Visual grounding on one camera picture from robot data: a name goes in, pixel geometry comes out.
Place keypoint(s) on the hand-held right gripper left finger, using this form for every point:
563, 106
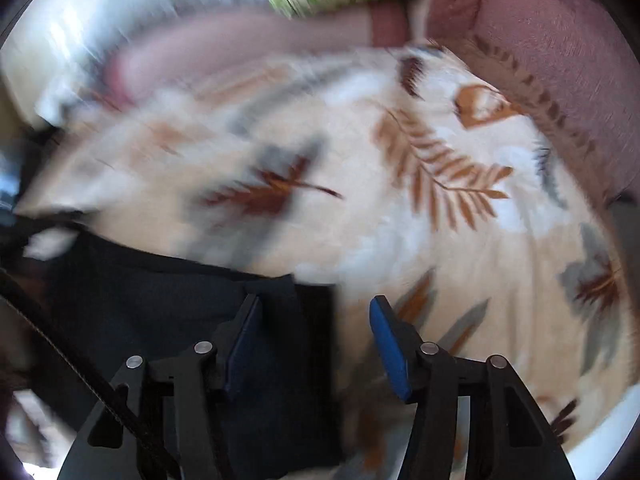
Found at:
243, 345

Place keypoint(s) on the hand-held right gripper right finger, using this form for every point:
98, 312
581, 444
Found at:
391, 347

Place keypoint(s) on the black pants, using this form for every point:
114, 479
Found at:
175, 320

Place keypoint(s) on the leaf print bed sheet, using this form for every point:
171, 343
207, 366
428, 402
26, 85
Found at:
380, 200

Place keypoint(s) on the pink bolster pillow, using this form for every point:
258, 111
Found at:
240, 50

